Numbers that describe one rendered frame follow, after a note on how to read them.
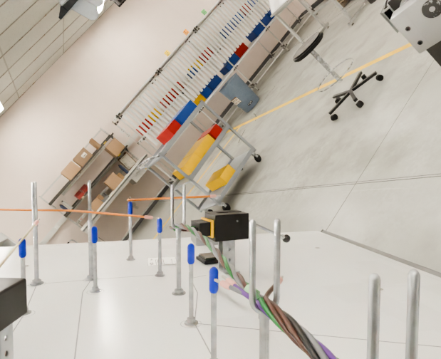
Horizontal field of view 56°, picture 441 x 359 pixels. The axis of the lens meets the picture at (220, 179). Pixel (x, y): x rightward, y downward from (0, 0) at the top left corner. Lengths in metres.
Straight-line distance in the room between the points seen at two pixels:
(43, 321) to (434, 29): 0.78
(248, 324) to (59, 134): 8.34
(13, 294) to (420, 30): 0.78
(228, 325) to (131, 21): 9.21
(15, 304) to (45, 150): 8.30
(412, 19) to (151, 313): 0.68
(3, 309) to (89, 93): 8.58
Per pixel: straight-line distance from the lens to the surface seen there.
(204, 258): 0.69
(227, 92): 7.52
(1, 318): 0.39
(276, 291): 0.26
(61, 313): 0.53
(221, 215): 0.62
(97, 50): 9.20
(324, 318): 0.50
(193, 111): 4.62
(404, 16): 0.88
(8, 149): 8.72
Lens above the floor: 1.34
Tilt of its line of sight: 13 degrees down
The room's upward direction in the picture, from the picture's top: 49 degrees counter-clockwise
